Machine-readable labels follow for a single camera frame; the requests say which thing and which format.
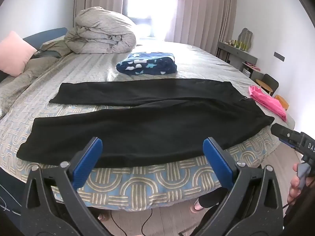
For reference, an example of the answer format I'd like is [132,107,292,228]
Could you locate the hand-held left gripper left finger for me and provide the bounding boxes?
[20,137,114,236]

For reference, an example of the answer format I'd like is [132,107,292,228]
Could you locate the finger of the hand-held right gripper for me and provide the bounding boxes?
[271,123,299,150]

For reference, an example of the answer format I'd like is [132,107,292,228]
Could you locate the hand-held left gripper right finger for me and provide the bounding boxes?
[194,137,287,236]

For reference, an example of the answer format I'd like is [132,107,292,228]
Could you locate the black pants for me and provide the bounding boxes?
[17,78,275,168]

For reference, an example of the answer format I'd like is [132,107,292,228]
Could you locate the person's right hand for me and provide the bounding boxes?
[287,163,306,206]

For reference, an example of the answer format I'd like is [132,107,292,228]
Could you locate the orange stool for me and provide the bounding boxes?
[274,95,289,111]

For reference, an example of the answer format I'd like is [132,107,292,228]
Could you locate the pink cloth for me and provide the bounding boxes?
[248,85,287,122]

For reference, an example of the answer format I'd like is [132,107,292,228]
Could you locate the pink slipper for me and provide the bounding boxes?
[189,198,205,213]

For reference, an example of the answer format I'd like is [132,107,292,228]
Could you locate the grey chair with wooden seat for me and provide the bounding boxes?
[255,74,279,96]

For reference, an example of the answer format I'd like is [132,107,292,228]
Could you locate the bed with patterned grey sheet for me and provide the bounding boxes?
[0,27,296,227]

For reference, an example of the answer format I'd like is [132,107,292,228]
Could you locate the grey cabinet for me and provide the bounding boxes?
[241,63,265,79]

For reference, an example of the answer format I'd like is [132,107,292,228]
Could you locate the grey dressing table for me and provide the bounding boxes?
[218,41,258,69]

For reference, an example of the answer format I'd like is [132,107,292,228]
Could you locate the wavy edged mirror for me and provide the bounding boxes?
[237,28,254,52]

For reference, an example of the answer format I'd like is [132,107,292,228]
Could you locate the navy star print blanket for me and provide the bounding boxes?
[116,52,178,75]

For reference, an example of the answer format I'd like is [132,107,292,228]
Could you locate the grey green pillow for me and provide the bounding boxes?
[31,40,72,59]

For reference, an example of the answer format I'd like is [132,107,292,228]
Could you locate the folded grey duvet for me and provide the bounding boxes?
[64,7,137,54]

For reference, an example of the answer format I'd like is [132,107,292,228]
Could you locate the pink pillow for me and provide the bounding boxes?
[0,31,37,77]

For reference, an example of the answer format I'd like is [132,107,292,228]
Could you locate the window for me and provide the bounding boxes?
[124,0,178,40]

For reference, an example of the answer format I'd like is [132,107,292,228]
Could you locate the black cable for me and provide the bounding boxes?
[109,208,153,236]

